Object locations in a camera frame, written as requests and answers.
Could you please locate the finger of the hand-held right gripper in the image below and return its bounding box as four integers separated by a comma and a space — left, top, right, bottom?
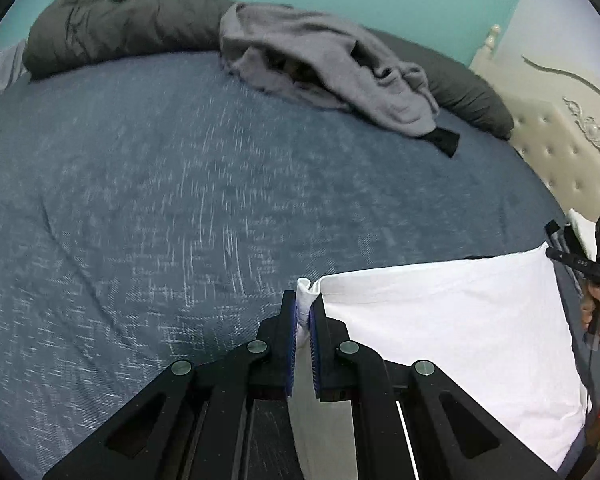
545, 220, 568, 253

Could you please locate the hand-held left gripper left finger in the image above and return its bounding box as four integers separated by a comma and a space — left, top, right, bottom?
42, 290, 298, 480

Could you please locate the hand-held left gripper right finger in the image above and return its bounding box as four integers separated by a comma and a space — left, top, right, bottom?
307, 292, 561, 480

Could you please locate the white polo shirt black trim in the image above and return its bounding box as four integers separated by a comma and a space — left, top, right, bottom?
290, 241, 588, 480

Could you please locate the folded white shirt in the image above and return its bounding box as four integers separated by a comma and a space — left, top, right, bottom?
565, 208, 600, 261

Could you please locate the cream tufted headboard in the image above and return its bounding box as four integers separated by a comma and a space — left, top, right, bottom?
469, 24, 600, 246

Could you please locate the black garment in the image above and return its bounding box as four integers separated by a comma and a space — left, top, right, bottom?
422, 127, 461, 158

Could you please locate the grey knit garment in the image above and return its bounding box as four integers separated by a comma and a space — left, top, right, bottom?
219, 2, 441, 138

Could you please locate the dark grey rolled duvet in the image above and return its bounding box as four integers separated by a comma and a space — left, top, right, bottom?
22, 0, 515, 141

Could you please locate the light grey blanket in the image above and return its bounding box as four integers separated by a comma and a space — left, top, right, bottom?
0, 40, 31, 111

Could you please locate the thin black cable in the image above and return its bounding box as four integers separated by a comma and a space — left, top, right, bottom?
582, 305, 600, 411

